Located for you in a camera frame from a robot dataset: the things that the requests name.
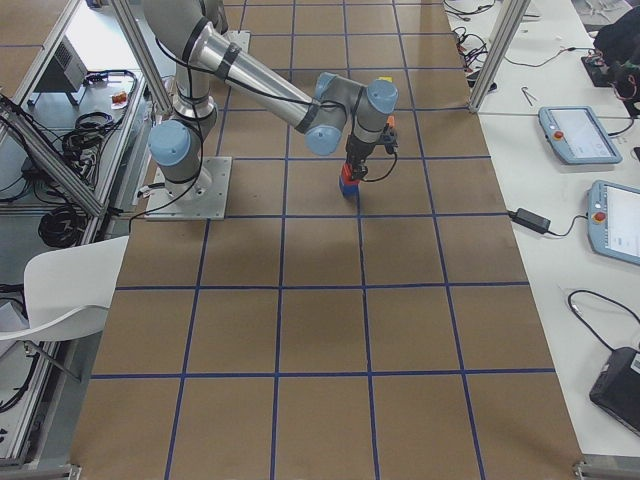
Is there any red snack packet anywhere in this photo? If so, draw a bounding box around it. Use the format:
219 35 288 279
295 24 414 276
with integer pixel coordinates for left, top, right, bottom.
111 91 128 110

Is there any far blue teach pendant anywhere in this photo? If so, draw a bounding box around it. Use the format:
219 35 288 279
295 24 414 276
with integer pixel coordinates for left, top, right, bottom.
537 106 622 165

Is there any red wooden block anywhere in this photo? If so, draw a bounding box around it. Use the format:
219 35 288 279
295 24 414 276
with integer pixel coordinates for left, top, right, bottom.
340 163 360 187

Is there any aluminium frame post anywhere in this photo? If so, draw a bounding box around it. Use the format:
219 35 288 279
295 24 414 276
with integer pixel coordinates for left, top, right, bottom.
468 0 530 113

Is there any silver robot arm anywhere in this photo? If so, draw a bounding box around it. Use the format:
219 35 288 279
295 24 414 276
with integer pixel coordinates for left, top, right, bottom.
142 1 398 195

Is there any black power adapter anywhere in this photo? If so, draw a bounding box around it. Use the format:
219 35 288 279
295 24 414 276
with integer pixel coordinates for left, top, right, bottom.
508 208 551 234

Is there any white chair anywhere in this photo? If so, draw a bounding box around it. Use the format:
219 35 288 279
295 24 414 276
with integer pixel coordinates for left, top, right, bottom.
1 236 129 342

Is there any near blue teach pendant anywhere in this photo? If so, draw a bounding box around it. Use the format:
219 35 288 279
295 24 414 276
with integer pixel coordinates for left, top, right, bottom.
587 180 639 265

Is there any blue teach pendant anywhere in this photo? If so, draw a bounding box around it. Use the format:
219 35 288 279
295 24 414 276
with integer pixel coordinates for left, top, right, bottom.
587 180 639 265
537 106 622 165

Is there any allen key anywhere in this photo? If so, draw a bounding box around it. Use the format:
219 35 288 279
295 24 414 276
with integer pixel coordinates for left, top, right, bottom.
521 86 535 106

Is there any black laptop device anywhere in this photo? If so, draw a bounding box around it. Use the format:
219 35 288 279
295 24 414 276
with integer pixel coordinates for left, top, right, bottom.
589 347 639 435

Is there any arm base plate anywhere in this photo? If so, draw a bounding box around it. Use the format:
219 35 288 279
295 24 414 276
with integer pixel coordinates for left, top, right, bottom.
223 30 251 52
144 156 232 221

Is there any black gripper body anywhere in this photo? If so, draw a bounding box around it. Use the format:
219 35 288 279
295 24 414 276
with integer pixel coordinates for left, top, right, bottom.
346 120 398 165

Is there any blue wooden block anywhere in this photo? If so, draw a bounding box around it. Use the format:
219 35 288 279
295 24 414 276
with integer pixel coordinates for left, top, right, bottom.
339 182 359 198

